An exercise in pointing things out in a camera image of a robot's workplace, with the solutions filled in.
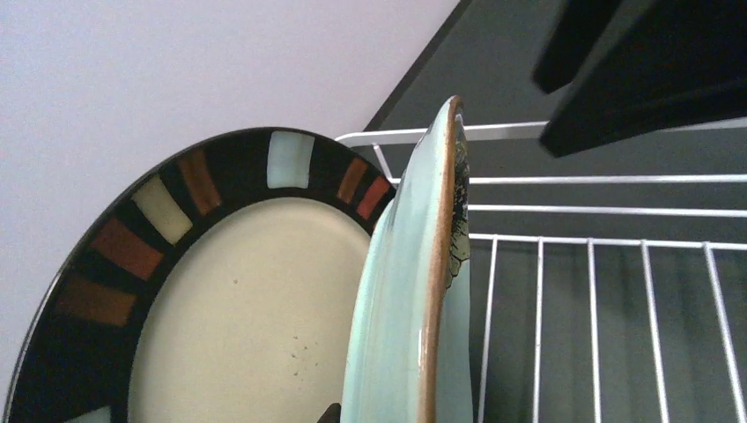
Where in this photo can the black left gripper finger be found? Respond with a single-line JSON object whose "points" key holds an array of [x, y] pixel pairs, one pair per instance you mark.
{"points": [[332, 414]]}

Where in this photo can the white wire dish rack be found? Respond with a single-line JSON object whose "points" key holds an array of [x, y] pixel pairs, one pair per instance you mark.
{"points": [[609, 286]]}

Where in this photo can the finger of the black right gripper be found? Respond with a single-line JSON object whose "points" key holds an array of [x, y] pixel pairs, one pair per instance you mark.
{"points": [[577, 29], [657, 65]]}

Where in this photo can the green flower plate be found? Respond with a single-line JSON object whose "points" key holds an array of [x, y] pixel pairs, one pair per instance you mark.
{"points": [[409, 353]]}

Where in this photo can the black striped rim dinner plate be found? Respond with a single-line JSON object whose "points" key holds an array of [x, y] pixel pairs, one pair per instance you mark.
{"points": [[218, 288]]}

